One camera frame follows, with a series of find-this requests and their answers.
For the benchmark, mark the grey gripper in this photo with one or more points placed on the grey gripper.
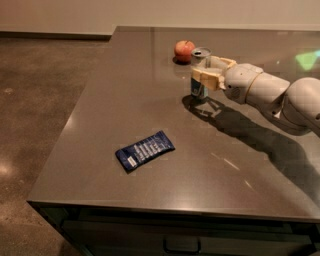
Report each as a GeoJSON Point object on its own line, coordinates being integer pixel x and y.
{"type": "Point", "coordinates": [240, 81]}

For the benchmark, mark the silver redbull can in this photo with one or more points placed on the silver redbull can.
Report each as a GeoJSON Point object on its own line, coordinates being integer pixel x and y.
{"type": "Point", "coordinates": [200, 61]}

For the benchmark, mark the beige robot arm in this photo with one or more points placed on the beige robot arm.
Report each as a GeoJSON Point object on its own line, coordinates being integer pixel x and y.
{"type": "Point", "coordinates": [292, 107]}

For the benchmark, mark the red apple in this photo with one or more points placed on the red apple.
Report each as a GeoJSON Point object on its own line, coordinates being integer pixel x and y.
{"type": "Point", "coordinates": [183, 50]}

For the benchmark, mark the blue snack bag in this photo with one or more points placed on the blue snack bag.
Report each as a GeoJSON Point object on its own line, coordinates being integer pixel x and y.
{"type": "Point", "coordinates": [139, 153]}

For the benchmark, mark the dark cabinet drawer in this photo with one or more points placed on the dark cabinet drawer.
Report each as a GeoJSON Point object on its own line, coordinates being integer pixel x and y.
{"type": "Point", "coordinates": [134, 239]}

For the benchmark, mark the black drawer handle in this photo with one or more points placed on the black drawer handle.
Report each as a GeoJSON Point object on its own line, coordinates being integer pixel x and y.
{"type": "Point", "coordinates": [182, 245]}

